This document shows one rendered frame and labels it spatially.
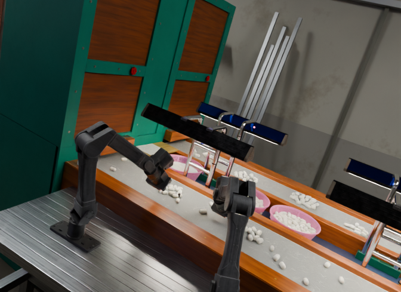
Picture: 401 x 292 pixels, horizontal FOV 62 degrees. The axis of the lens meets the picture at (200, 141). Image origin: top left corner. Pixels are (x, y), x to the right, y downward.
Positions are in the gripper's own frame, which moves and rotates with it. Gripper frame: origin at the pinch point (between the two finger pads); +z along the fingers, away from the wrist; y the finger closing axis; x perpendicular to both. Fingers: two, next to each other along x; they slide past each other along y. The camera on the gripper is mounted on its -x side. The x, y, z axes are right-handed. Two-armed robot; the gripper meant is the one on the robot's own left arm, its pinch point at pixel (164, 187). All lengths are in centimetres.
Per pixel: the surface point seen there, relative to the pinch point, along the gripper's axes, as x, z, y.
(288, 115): -187, 200, 23
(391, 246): -43, 63, -100
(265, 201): -30, 45, -34
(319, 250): -13, 24, -69
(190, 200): -4.0, 16.6, -7.4
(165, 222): 13.9, -8.1, -13.8
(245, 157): -27.8, -5.2, -27.7
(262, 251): 2, 10, -50
